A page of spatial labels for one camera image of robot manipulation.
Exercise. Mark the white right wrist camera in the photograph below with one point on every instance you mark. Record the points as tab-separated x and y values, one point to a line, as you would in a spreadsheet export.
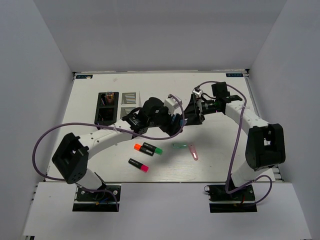
197	91

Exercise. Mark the orange capped black highlighter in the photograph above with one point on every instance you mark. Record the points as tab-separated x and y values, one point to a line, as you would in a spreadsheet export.
143	149

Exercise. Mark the blue right corner label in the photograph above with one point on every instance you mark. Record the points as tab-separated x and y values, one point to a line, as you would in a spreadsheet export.
234	75

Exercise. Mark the pink capped black highlighter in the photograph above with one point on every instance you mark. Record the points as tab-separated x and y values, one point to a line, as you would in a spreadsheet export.
138	165

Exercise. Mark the clear green lead case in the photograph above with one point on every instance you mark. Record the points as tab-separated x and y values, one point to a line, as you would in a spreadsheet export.
179	145

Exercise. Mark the clear tube of coloured pins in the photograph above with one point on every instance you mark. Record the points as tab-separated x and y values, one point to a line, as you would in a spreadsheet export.
110	97

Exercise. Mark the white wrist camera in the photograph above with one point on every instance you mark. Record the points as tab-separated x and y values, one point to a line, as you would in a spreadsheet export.
197	91
172	103

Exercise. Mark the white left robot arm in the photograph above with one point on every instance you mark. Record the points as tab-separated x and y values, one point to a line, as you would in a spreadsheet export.
73	153

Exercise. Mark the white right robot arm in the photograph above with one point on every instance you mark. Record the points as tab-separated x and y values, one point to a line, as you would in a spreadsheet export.
265	145

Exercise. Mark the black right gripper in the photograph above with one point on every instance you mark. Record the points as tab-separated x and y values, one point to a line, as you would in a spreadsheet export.
194	113

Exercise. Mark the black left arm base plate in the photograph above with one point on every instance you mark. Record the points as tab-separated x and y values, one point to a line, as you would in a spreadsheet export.
98	202

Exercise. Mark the blue corner label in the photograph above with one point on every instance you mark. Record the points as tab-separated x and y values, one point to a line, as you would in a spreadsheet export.
84	76
234	75

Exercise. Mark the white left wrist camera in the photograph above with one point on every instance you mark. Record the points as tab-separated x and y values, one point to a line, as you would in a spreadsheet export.
172	103

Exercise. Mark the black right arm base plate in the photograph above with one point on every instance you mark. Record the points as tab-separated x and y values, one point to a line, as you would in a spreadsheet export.
242	201

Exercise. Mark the blue left corner label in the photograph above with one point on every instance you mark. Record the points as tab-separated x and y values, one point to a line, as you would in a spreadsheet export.
84	76

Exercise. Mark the green capped black highlighter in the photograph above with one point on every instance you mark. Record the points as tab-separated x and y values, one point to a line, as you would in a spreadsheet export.
152	148

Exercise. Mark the black slotted organizer box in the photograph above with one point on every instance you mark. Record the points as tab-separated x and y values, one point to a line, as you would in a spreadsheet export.
106	113

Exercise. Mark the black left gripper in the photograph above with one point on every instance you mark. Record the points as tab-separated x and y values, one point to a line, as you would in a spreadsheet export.
170	129

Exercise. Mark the clear pink lead case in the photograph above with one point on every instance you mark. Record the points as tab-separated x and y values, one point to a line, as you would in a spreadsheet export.
193	152

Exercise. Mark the white slotted organizer box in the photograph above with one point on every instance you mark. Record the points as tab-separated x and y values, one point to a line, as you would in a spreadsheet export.
127	102

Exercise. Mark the blue round jar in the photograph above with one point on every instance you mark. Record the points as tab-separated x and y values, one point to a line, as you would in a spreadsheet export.
178	120

